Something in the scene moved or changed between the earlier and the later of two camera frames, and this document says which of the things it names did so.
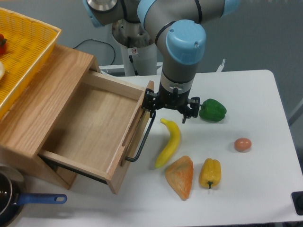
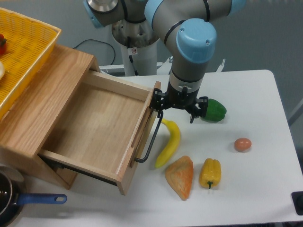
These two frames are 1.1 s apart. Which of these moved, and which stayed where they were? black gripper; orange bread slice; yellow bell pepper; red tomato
Moved: black gripper
Stayed: orange bread slice; yellow bell pepper; red tomato
